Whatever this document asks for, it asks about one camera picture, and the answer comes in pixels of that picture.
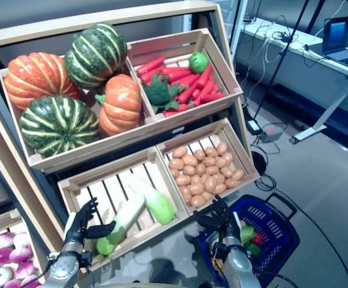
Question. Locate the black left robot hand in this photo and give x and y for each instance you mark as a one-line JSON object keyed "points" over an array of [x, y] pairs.
{"points": [[77, 225]]}

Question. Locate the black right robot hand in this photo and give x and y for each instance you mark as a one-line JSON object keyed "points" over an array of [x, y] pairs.
{"points": [[223, 219]]}

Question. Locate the blue plastic shopping basket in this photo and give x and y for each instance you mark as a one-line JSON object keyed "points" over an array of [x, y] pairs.
{"points": [[276, 234]]}

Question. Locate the light green vegetable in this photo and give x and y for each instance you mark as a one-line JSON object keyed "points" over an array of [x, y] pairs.
{"points": [[247, 234]]}

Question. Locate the brown potato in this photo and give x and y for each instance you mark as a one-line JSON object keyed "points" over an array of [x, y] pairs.
{"points": [[219, 178], [195, 179], [197, 200], [238, 174], [196, 188], [211, 151], [220, 188], [221, 148], [230, 182], [189, 170], [212, 170], [228, 158], [185, 194], [200, 169], [204, 177], [226, 172], [209, 161], [189, 160], [176, 164], [183, 180], [174, 173], [206, 195], [199, 155], [179, 152], [221, 162], [210, 184]]}

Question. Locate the red pepper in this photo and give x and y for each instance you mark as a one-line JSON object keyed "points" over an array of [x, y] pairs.
{"points": [[258, 237]]}

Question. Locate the dark green pepper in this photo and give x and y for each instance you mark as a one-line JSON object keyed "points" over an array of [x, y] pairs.
{"points": [[252, 249]]}

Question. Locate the napa cabbage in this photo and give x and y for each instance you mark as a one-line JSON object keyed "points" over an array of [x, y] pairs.
{"points": [[159, 202], [123, 223]]}

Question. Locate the wooden cabbage crate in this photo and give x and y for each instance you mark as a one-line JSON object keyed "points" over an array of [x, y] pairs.
{"points": [[108, 186]]}

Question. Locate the purple white turnip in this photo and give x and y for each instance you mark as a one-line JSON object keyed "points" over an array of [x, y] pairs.
{"points": [[30, 282], [12, 284], [20, 254], [0, 276], [21, 239], [25, 269], [1, 255], [4, 240]]}

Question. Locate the black round floor base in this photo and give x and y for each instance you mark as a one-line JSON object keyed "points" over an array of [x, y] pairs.
{"points": [[258, 162]]}

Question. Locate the wooden potato crate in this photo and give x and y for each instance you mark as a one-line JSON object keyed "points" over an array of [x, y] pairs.
{"points": [[240, 144]]}

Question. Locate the wooden turnip crate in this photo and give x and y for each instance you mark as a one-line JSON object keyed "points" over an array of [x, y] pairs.
{"points": [[0, 220]]}

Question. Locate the wooden pumpkin crate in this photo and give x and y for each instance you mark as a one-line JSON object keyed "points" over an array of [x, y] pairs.
{"points": [[102, 150]]}

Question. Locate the grey power strip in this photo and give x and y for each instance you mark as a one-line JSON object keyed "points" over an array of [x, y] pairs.
{"points": [[271, 135]]}

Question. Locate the black power adapter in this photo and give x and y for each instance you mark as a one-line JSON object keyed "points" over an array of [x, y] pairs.
{"points": [[254, 126]]}

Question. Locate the green striped pumpkin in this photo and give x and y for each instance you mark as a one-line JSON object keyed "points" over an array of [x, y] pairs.
{"points": [[58, 126], [97, 55]]}

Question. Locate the red carrot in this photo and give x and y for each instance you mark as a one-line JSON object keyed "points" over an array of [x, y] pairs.
{"points": [[150, 75], [212, 96], [204, 76], [206, 90], [189, 79], [177, 72], [169, 113], [189, 92], [151, 66], [183, 107]]}

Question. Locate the small orange pumpkin green stem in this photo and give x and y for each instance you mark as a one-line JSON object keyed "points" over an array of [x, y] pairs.
{"points": [[121, 105]]}

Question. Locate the green broccoli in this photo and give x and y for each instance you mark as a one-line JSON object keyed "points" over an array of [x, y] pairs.
{"points": [[159, 91]]}

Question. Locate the large orange striped pumpkin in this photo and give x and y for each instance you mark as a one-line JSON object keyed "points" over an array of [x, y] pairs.
{"points": [[37, 79]]}

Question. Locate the green bell pepper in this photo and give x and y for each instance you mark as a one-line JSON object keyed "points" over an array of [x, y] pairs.
{"points": [[198, 62]]}

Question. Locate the wooden carrot crate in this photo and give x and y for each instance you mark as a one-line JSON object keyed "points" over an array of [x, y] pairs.
{"points": [[222, 60]]}

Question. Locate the black tripod pole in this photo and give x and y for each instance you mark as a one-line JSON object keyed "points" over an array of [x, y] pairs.
{"points": [[285, 45]]}

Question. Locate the white desk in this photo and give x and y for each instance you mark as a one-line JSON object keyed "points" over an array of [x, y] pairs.
{"points": [[300, 39]]}

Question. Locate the wooden display shelf stand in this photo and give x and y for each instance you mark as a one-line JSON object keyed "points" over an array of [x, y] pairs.
{"points": [[102, 21]]}

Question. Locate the open grey laptop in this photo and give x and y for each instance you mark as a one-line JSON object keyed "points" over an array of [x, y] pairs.
{"points": [[337, 39]]}

